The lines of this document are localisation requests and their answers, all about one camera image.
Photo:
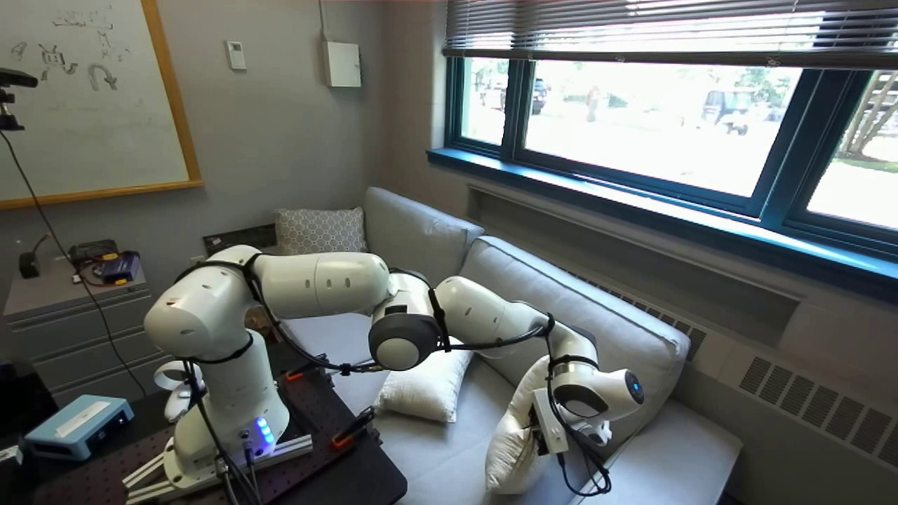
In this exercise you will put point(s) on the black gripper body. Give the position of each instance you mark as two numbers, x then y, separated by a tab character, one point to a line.
552	424

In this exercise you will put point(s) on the cream striped pillow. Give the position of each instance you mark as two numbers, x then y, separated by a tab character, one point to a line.
509	438
426	389

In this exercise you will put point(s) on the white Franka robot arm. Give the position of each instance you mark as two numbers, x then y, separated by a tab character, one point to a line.
319	286

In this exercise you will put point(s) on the light grey sofa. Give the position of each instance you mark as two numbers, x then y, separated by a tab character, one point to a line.
608	318

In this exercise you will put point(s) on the black robot table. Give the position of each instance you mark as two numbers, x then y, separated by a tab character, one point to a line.
354	473

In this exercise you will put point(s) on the black orange clamp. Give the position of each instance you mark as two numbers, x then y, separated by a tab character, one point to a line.
352	427
305	370

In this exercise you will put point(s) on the grey lattice patterned pillow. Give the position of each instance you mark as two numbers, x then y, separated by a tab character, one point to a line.
319	232

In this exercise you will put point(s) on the wide teal framed window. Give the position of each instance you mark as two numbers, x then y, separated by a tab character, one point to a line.
655	123

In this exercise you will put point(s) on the white cup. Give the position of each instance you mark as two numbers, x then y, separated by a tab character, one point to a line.
172	384

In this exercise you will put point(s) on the grey window blinds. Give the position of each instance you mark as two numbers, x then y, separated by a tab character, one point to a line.
655	29

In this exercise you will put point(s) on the light blue box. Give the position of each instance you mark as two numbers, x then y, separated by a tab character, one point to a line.
81	423

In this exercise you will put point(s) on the black electronic device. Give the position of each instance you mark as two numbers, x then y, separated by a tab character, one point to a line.
103	269

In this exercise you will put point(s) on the grey drawer cabinet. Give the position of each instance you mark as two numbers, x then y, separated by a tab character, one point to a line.
74	328

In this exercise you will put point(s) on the small black item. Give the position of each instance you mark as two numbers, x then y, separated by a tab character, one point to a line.
30	269

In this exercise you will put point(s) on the wood framed whiteboard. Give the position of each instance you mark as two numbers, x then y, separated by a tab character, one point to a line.
86	95

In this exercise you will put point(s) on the metal robot base rail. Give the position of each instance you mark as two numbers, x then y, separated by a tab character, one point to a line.
283	454

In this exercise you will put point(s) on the wall heater cover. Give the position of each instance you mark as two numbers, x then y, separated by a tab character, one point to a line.
805	394

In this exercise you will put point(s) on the white wall box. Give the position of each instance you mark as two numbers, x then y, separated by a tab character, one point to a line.
343	67

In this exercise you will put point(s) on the white wall thermostat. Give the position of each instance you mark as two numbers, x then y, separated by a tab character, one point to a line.
237	58

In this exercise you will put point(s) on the black mounted camera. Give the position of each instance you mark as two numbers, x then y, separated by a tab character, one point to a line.
19	79

